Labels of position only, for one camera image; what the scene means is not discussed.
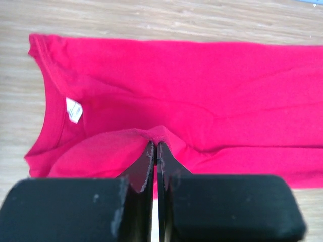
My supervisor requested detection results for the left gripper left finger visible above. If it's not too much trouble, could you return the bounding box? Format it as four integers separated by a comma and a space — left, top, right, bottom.
1, 142, 155, 241

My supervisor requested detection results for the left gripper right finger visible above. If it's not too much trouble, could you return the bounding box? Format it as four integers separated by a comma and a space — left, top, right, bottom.
156, 142, 306, 241

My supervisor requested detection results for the red t shirt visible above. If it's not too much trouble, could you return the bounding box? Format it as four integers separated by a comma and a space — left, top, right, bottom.
25, 34, 322, 188

